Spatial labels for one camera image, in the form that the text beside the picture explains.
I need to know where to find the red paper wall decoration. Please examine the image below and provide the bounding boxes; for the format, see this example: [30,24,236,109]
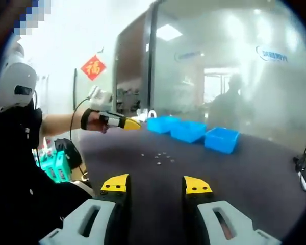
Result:
[80,54,107,82]

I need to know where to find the person in black shirt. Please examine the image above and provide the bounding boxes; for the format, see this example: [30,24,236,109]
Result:
[0,99,92,245]

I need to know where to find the person's left hand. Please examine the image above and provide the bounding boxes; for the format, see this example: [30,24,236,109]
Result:
[81,108,110,134]

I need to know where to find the black vertical door handle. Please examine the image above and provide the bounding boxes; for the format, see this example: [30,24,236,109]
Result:
[73,68,78,110]

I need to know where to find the black glass wall post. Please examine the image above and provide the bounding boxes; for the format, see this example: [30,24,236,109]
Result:
[142,0,166,119]

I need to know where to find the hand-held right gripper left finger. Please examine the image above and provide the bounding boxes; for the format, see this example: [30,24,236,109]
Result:
[38,174,131,245]

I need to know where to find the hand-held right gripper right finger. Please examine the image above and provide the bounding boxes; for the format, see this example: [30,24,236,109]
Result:
[181,176,282,245]

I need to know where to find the screws nuts and washers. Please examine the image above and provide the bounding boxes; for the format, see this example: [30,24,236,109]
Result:
[140,152,176,166]

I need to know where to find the black cable bundle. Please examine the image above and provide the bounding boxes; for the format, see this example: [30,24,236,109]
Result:
[293,132,306,179]

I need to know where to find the stack of teal boxes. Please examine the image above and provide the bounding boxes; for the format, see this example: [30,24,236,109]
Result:
[39,149,73,183]

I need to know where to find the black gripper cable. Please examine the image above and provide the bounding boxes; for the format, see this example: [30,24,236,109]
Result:
[69,96,92,182]

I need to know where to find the black bag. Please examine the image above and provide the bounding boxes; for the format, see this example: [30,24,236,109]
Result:
[54,138,83,170]

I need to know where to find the blue plastic bin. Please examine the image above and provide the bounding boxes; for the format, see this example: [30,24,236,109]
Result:
[204,127,240,155]
[145,116,182,134]
[170,121,208,143]

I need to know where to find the blue logo sticker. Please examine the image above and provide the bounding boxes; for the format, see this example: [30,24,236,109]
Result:
[256,45,289,62]
[174,50,202,62]

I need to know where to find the white shoulder-worn device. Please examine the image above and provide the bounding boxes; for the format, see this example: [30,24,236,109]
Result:
[0,61,38,113]

